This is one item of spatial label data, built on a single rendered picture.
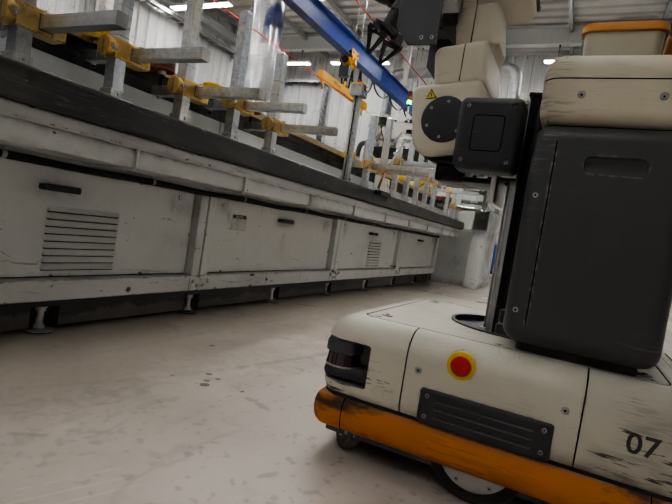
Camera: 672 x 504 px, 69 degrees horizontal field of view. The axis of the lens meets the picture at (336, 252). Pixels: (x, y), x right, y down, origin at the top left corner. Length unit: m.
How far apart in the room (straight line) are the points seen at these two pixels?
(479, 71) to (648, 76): 0.35
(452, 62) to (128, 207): 1.19
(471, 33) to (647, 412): 0.85
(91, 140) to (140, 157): 0.17
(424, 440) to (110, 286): 1.21
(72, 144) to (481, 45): 1.02
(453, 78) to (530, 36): 10.34
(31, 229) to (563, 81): 1.41
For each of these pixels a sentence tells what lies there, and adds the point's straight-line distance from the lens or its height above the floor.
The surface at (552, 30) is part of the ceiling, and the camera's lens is 11.51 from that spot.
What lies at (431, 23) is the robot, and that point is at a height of 0.93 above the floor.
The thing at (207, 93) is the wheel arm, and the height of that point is 0.80.
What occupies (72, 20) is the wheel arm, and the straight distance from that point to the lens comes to 1.29.
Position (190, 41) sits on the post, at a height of 0.94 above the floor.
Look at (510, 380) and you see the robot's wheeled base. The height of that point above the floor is 0.24.
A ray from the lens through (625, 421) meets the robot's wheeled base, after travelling 0.93.
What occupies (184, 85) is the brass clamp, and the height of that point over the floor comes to 0.81.
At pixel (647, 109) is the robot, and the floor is 0.72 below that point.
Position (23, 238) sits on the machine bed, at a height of 0.28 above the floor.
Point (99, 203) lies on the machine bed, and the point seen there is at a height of 0.41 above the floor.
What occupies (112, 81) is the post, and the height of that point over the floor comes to 0.74.
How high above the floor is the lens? 0.45
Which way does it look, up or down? 3 degrees down
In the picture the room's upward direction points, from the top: 9 degrees clockwise
